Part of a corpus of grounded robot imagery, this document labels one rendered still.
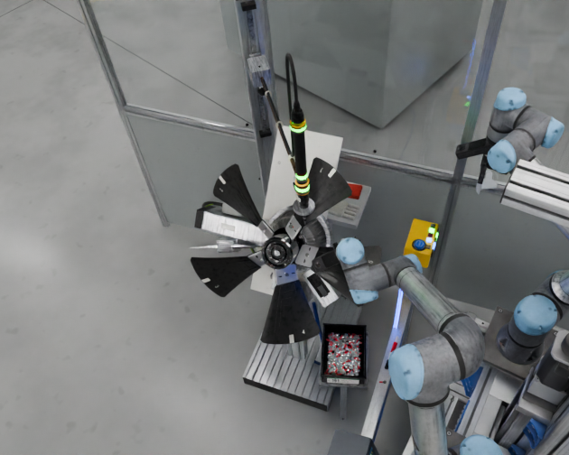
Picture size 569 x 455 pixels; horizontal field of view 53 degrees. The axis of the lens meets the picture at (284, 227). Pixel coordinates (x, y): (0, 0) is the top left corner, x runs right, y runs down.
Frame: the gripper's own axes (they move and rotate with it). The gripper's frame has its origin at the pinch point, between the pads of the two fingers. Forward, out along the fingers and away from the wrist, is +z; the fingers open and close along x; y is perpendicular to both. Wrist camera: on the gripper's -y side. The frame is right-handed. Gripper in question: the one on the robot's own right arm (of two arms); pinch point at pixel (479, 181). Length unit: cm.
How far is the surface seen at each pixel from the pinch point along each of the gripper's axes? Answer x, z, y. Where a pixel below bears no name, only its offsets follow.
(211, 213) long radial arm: -15, 34, -94
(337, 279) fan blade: -31, 30, -37
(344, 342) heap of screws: -37, 64, -32
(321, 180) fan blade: -6, 9, -51
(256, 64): 25, -10, -86
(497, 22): 45, -28, -7
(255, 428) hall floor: -56, 148, -72
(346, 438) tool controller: -84, 24, -18
